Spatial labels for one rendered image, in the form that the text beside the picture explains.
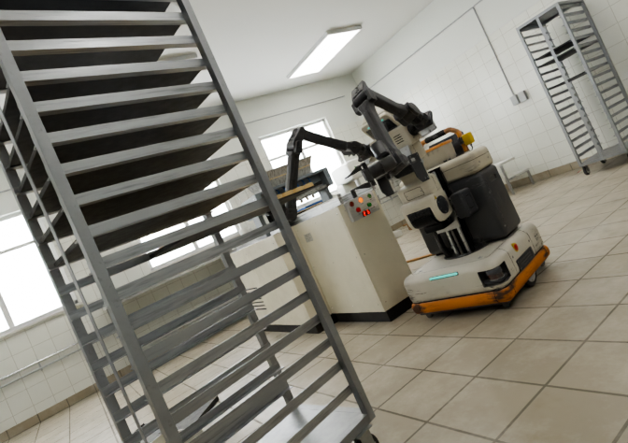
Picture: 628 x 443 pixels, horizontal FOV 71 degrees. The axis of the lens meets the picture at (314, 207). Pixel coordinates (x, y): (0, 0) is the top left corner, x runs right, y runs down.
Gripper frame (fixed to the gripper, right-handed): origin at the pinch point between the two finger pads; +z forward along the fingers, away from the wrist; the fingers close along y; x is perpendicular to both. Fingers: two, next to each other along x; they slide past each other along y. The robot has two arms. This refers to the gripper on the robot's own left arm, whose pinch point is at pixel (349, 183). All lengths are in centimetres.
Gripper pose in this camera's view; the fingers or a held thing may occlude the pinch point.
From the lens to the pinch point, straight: 175.4
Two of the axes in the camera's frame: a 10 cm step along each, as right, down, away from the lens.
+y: 4.7, 8.8, 0.7
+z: -8.8, 4.7, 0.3
